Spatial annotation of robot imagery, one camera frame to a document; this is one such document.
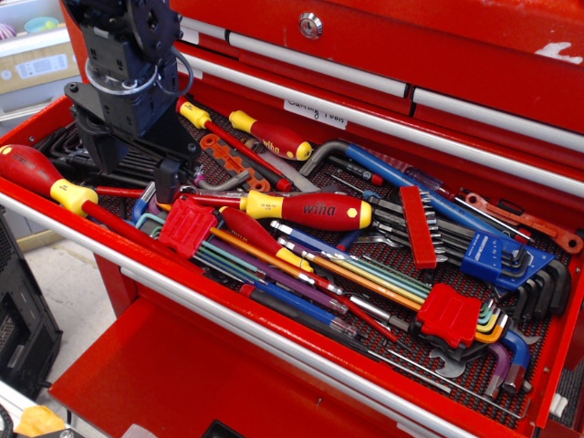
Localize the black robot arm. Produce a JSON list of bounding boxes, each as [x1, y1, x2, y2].
[[65, 1, 200, 203]]

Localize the red yellow Wiha screwdriver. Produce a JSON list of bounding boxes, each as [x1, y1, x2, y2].
[[188, 191, 372, 231]]

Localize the transparent blue screwdriver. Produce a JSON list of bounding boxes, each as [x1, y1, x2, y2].
[[404, 167, 458, 201]]

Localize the slim red yellow screwdriver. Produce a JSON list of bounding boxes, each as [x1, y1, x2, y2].
[[215, 206, 399, 344]]

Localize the white paper label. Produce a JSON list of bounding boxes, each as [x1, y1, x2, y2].
[[283, 99, 348, 130]]

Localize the black hex key set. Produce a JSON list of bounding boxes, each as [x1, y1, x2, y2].
[[34, 122, 193, 186]]

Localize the blue hex key holder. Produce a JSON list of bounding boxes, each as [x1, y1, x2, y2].
[[460, 232, 556, 290]]

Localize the large blue sleeved hex key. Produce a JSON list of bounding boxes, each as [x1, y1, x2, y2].
[[300, 140, 506, 238]]

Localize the thin red yellow screwdriver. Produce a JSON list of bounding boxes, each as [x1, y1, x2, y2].
[[176, 97, 292, 193]]

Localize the steel open end wrench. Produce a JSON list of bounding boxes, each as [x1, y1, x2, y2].
[[427, 336, 487, 378]]

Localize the cardboard box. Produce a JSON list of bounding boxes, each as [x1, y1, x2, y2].
[[1, 26, 79, 94]]

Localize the black computer case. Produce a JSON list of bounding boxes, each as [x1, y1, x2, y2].
[[1, 209, 63, 399]]

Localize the large red yellow screwdriver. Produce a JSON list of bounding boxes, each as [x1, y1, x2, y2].
[[1, 144, 202, 282]]

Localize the orange adjustable wrench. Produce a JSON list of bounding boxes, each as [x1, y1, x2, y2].
[[464, 193, 583, 255]]

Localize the short red yellow screwdriver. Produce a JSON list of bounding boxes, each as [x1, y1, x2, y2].
[[229, 110, 313, 162]]

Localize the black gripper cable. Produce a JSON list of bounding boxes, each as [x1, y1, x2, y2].
[[154, 45, 195, 98]]

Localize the red hex key holder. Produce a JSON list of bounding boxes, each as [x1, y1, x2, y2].
[[158, 195, 218, 259], [416, 283, 482, 349]]

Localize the red bit holder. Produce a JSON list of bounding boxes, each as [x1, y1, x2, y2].
[[400, 185, 438, 270]]

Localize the open red tool drawer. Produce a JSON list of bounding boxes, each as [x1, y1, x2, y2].
[[0, 75, 584, 438]]

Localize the orange grey key holder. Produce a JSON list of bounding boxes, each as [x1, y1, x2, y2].
[[200, 133, 271, 192]]

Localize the lower open red drawer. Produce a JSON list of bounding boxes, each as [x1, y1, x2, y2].
[[48, 298, 412, 438]]

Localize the chest key lock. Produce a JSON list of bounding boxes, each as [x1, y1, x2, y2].
[[298, 12, 323, 39]]

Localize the large black hex keys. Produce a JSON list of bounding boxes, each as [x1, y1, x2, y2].
[[499, 259, 571, 323]]

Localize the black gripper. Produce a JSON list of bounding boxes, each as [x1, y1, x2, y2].
[[65, 57, 195, 203]]

